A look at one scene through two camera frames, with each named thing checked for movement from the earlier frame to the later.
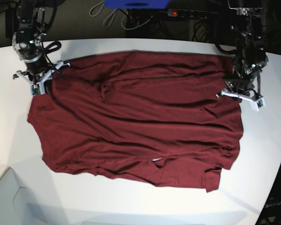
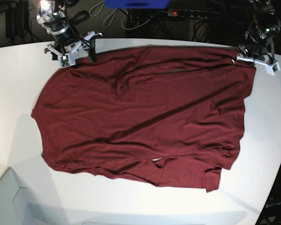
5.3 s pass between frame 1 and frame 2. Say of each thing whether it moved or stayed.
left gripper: moved
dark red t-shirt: stayed
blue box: stayed
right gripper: moved
